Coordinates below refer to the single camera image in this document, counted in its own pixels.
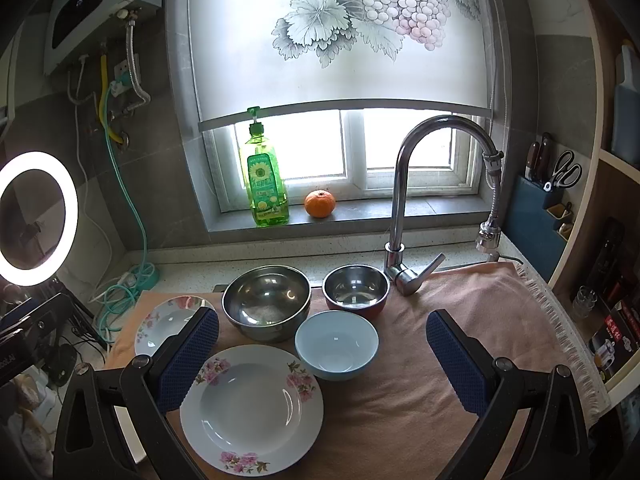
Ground teal hose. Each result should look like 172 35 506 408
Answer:
95 79 162 346

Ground small pink flower plate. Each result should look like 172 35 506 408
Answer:
180 344 324 478

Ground light blue ceramic bowl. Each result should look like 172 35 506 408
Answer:
294 310 380 382

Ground orange tangerine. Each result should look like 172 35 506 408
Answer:
304 190 336 219

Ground blue knife block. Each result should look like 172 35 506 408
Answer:
502 176 566 281

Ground yellow gas hose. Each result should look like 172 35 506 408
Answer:
98 53 125 146

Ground pink towel mat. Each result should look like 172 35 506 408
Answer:
105 260 612 480

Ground white window frame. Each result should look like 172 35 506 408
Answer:
203 108 482 212

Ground grape print roller blind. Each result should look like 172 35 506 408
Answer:
188 0 491 130

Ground white ring light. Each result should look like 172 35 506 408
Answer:
1 151 79 287

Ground faucet sprayer hose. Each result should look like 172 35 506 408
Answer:
474 148 506 255

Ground black handled scissors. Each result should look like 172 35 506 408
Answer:
542 150 582 193

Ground chrome kitchen faucet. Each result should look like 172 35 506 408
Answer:
383 114 504 297

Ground large steel bowl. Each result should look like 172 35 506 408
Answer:
221 264 312 344

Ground green dish soap bottle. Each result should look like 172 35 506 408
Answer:
242 106 290 228

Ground red steel bowl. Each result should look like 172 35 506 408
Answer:
321 263 390 321

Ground large pink rose plate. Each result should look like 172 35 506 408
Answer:
134 295 213 356

